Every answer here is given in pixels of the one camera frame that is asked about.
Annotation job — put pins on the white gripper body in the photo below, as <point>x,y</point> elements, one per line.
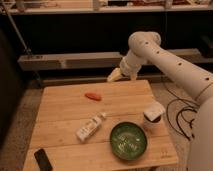
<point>130,65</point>

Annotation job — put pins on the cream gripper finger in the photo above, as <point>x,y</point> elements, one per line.
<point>115,75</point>
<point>133,77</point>

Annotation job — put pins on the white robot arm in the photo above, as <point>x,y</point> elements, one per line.
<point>197,82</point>

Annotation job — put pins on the orange carrot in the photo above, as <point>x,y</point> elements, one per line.
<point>93,96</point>

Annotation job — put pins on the white plastic bottle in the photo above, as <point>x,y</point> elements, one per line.
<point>90,127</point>

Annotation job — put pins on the green bowl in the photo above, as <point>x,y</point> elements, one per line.
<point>128,141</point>

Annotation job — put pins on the metal pole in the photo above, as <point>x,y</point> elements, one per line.
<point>27,50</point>

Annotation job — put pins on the black phone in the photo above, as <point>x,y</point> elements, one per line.
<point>43,160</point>

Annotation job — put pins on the metal shelf rail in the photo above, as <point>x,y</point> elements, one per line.
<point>95,60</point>

